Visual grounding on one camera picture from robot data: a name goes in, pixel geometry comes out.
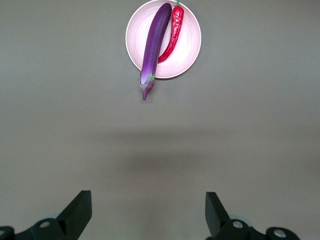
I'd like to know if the pink round plate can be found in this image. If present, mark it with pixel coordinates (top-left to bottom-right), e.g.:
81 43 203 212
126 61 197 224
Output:
125 0 203 81

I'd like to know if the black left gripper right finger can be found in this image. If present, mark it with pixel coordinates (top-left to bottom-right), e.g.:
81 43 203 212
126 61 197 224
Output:
205 191 301 240

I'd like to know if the brown table cover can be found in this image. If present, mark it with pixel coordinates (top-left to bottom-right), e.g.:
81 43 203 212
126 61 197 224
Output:
0 0 320 240

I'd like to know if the red chili pepper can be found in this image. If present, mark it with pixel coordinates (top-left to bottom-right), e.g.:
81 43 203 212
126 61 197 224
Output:
157 0 186 64

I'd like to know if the purple eggplant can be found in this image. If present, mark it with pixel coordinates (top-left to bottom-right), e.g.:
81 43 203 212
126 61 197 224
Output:
138 2 174 102

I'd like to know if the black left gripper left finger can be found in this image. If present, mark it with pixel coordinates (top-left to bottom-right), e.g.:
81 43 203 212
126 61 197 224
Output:
0 190 93 240

